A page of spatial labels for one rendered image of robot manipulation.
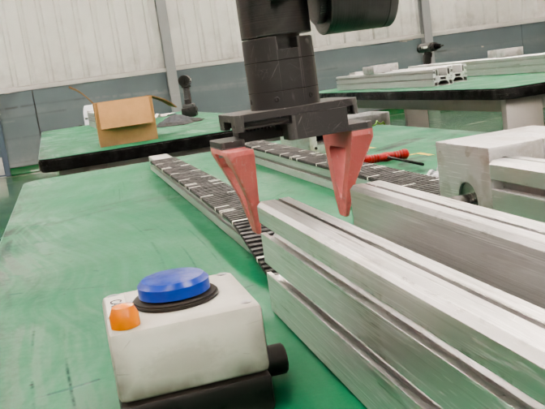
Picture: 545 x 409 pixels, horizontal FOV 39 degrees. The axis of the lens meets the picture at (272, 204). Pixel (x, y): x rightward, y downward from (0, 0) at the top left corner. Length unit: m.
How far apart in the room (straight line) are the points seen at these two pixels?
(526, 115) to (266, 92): 2.56
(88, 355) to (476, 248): 0.28
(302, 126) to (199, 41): 11.15
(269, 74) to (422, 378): 0.34
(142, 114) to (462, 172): 2.06
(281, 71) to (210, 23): 11.16
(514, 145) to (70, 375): 0.37
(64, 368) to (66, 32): 11.02
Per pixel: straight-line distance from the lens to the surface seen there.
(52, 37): 11.51
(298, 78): 0.60
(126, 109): 2.66
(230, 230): 0.85
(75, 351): 0.57
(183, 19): 11.70
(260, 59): 0.60
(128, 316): 0.39
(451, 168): 0.68
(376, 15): 0.63
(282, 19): 0.60
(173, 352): 0.40
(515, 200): 0.60
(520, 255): 0.38
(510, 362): 0.25
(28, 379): 0.54
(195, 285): 0.41
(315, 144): 1.54
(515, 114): 3.09
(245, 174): 0.59
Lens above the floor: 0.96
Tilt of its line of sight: 10 degrees down
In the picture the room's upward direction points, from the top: 8 degrees counter-clockwise
